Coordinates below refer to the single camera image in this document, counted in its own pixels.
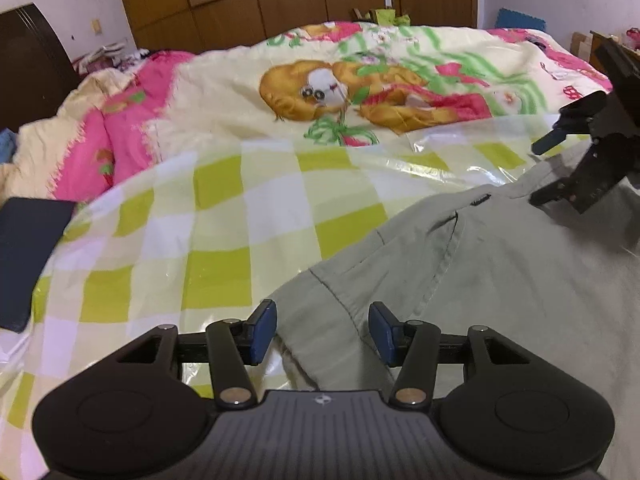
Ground dark wooden headboard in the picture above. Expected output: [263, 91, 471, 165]
[0, 2, 81, 133]

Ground green box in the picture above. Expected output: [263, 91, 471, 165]
[369, 8, 412, 26]

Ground cardboard box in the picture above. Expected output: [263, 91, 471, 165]
[570, 31, 597, 68]

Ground dark blue folded cloth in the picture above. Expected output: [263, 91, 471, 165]
[0, 197, 77, 334]

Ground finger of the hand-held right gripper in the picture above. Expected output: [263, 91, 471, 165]
[530, 136, 624, 215]
[531, 91, 609, 157]

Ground pile of clothes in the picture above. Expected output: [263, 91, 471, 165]
[72, 42, 153, 75]

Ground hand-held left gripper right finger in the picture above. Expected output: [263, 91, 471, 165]
[368, 302, 532, 408]

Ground grey pants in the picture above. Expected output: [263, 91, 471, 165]
[272, 125, 640, 480]

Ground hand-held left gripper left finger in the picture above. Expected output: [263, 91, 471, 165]
[115, 299, 279, 408]

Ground blue foam mat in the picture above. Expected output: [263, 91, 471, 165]
[495, 7, 540, 31]

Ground printed cartoon blanket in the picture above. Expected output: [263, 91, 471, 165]
[0, 21, 613, 206]

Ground brown wooden wardrobe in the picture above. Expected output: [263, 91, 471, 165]
[112, 0, 401, 53]

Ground green white checkered plastic sheet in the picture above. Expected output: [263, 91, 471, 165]
[0, 130, 556, 480]

